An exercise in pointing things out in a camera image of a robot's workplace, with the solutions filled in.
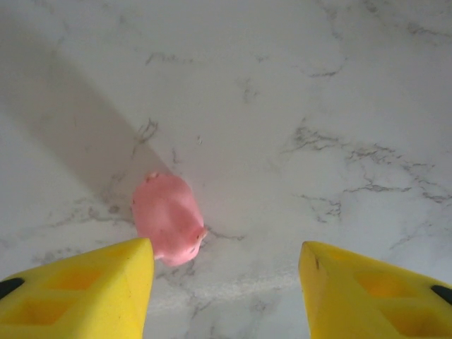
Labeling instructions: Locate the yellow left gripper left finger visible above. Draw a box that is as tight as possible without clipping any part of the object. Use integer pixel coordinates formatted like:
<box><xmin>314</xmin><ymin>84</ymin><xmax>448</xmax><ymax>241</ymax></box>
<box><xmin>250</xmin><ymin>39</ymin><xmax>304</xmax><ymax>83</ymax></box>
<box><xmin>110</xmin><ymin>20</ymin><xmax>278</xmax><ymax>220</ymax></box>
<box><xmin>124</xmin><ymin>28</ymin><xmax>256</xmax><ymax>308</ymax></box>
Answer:
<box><xmin>0</xmin><ymin>237</ymin><xmax>155</xmax><ymax>339</ymax></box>

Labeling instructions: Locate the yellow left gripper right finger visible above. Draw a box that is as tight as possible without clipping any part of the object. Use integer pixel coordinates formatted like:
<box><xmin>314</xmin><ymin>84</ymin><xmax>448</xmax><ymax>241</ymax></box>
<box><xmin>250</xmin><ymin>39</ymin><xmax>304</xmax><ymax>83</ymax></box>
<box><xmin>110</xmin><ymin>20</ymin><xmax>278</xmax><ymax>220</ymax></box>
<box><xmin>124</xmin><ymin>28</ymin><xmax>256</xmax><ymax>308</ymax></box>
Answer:
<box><xmin>298</xmin><ymin>240</ymin><xmax>452</xmax><ymax>339</ymax></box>

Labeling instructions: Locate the pink plastic pig toy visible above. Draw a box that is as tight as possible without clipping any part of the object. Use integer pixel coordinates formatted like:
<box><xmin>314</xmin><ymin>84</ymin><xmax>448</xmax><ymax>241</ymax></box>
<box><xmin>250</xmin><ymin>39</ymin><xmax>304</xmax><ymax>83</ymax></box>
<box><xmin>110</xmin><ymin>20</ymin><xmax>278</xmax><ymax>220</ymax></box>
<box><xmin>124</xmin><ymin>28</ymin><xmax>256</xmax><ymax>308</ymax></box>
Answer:
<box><xmin>132</xmin><ymin>171</ymin><xmax>208</xmax><ymax>268</ymax></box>

